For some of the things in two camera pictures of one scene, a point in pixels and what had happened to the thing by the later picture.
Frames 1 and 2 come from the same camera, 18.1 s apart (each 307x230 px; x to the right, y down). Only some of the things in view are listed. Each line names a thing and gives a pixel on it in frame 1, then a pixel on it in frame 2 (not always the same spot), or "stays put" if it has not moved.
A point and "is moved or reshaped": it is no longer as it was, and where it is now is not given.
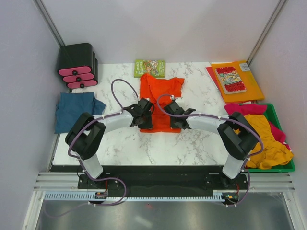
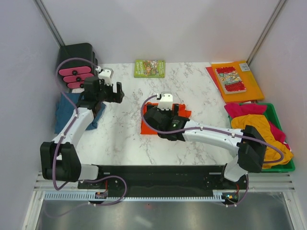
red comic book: (230, 80) stays put
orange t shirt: (152, 87) is moved or reshaped
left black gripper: (149, 125) → (114, 97)
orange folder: (253, 91) stays put
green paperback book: (156, 68) stays put
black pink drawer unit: (77, 65) stays put
